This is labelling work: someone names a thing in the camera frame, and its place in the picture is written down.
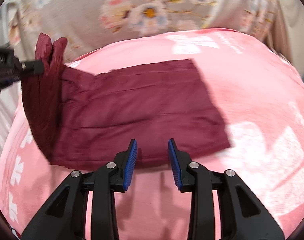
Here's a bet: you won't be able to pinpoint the maroon quilted puffer jacket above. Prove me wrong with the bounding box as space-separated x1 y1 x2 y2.
21 34 230 171

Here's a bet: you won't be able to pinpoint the silver grey curtain fabric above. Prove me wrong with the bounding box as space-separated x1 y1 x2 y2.
0 2 26 156

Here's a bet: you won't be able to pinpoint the grey floral bed sheet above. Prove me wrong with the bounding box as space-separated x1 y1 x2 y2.
2 0 277 61

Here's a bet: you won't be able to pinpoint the pink fleece blanket white prints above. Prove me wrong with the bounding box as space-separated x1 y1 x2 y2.
0 29 304 239

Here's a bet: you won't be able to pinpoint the beige curtain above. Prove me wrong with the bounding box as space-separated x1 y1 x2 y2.
266 0 304 77

